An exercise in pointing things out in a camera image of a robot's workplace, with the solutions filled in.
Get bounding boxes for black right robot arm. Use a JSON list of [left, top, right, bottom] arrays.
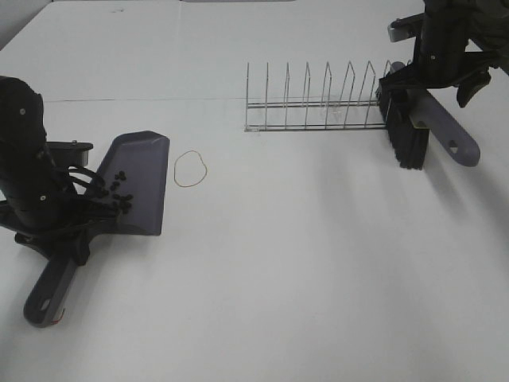
[[377, 1, 508, 115]]

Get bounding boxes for grey hand brush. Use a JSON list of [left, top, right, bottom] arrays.
[[376, 86, 481, 170]]

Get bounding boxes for metal wire rack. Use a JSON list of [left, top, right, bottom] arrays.
[[243, 61, 395, 133]]

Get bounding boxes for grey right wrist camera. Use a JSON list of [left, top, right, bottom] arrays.
[[387, 13, 425, 43]]

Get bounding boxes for pile of coffee beans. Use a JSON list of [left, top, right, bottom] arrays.
[[95, 170, 134, 215]]

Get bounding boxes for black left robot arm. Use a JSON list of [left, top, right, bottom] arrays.
[[1, 76, 118, 266]]

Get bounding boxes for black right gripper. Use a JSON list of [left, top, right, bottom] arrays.
[[379, 51, 502, 120]]

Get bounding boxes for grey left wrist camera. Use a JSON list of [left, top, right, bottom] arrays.
[[47, 141, 94, 167]]

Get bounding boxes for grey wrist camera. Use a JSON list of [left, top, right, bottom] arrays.
[[387, 13, 425, 43], [47, 141, 94, 167]]

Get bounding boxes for grey dustpan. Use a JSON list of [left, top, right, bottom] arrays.
[[23, 131, 170, 328]]

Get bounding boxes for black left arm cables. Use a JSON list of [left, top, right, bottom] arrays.
[[55, 166, 116, 224]]

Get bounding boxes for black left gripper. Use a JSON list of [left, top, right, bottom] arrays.
[[1, 199, 119, 266]]

